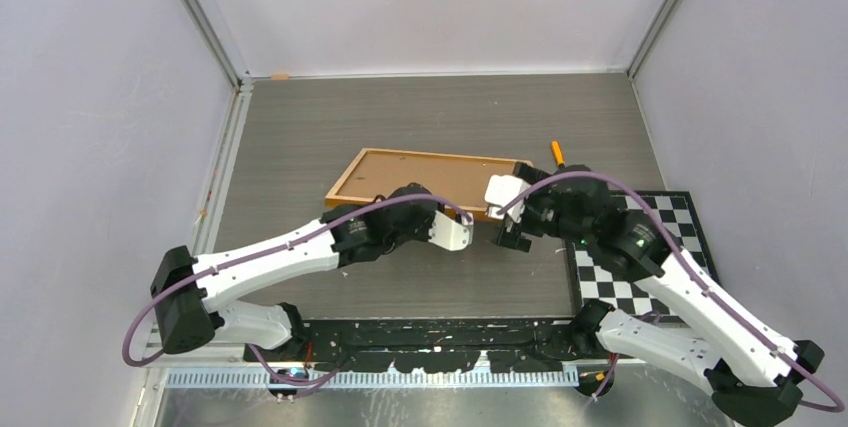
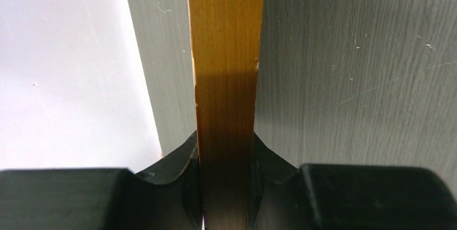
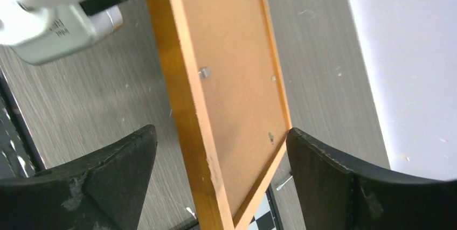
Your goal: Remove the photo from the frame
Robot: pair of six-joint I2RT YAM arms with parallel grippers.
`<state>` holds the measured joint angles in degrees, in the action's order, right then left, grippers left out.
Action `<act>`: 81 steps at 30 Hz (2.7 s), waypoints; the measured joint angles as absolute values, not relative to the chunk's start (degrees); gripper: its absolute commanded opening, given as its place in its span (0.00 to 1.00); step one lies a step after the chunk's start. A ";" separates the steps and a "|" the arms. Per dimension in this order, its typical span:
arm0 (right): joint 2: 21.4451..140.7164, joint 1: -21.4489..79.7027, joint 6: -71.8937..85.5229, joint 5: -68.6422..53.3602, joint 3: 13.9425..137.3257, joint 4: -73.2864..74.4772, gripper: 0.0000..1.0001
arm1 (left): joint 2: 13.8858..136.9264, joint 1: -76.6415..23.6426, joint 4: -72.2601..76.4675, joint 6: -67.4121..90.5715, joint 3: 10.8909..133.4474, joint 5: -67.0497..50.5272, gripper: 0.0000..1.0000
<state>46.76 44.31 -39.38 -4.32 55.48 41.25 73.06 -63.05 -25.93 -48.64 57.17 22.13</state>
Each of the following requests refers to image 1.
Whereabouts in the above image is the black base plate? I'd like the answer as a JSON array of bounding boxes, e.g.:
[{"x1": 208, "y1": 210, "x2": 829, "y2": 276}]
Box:
[{"x1": 261, "y1": 318, "x2": 612, "y2": 373}]

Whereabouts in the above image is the black white checkerboard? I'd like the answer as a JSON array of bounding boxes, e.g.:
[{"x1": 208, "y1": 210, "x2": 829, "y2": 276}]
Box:
[{"x1": 566, "y1": 190, "x2": 718, "y2": 322}]

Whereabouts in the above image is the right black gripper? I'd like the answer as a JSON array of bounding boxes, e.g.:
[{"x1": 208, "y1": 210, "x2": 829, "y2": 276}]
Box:
[{"x1": 490, "y1": 160, "x2": 592, "y2": 251}]

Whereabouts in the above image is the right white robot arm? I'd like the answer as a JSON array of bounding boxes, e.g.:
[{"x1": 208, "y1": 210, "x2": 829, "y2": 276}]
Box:
[{"x1": 484, "y1": 163, "x2": 824, "y2": 426}]

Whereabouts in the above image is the wooden picture frame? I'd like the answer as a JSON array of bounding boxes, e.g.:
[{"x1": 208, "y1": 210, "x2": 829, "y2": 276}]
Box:
[{"x1": 324, "y1": 148, "x2": 518, "y2": 222}]

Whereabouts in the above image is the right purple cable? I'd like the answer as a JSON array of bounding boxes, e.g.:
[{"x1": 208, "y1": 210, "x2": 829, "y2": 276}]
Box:
[{"x1": 496, "y1": 170, "x2": 847, "y2": 415}]

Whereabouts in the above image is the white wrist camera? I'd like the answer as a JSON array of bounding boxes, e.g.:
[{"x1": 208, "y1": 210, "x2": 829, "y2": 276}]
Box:
[
  {"x1": 428, "y1": 211, "x2": 474, "y2": 252},
  {"x1": 484, "y1": 175, "x2": 530, "y2": 222}
]

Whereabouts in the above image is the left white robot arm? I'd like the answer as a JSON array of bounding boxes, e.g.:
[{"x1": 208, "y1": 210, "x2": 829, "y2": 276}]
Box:
[{"x1": 138, "y1": 184, "x2": 445, "y2": 361}]

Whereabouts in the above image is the orange handled screwdriver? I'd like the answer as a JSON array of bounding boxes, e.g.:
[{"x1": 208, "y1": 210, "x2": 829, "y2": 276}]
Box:
[{"x1": 550, "y1": 141, "x2": 565, "y2": 168}]

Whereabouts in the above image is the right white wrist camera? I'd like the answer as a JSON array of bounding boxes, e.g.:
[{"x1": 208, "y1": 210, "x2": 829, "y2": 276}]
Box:
[{"x1": 484, "y1": 175, "x2": 530, "y2": 222}]

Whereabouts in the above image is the aluminium rail front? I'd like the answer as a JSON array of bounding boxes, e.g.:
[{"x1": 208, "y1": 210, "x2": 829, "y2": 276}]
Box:
[{"x1": 139, "y1": 324, "x2": 745, "y2": 391}]

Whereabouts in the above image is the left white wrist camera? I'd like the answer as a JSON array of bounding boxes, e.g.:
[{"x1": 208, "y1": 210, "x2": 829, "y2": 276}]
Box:
[{"x1": 428, "y1": 211, "x2": 474, "y2": 252}]

